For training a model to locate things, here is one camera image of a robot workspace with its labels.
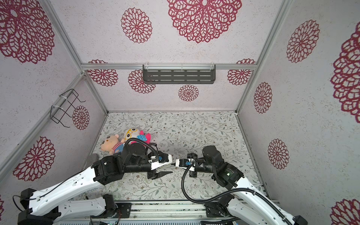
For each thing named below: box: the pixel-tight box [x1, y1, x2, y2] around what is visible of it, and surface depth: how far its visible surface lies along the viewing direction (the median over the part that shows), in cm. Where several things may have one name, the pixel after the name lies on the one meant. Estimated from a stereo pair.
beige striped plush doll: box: [101, 134, 126, 155], surface depth 94 cm
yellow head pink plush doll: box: [124, 127, 152, 144], surface depth 99 cm
